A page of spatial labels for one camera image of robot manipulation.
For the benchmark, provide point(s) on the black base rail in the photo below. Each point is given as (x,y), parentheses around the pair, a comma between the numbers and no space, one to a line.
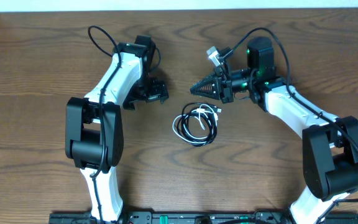
(261,216)

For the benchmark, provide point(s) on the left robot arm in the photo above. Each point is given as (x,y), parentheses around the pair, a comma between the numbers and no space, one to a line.
(94,136)

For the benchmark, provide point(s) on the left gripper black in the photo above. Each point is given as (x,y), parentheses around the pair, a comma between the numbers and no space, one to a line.
(160,93)

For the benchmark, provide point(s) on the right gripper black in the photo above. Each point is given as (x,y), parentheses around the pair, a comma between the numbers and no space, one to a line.
(214,93)

